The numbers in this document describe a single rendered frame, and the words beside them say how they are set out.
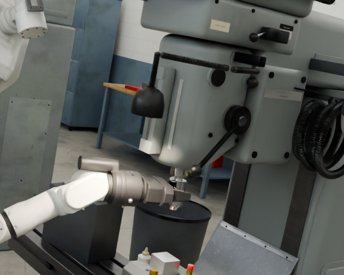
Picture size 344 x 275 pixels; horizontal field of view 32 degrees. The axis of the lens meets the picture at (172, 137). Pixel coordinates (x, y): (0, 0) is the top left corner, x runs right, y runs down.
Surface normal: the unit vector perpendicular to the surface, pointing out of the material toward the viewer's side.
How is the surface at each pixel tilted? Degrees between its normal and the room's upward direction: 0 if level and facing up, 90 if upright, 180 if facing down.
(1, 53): 58
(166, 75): 90
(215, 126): 90
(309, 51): 90
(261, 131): 90
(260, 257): 63
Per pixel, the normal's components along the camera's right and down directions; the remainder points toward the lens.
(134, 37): -0.76, -0.04
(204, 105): 0.38, 0.22
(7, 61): 0.76, -0.30
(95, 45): 0.63, 0.25
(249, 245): -0.59, -0.47
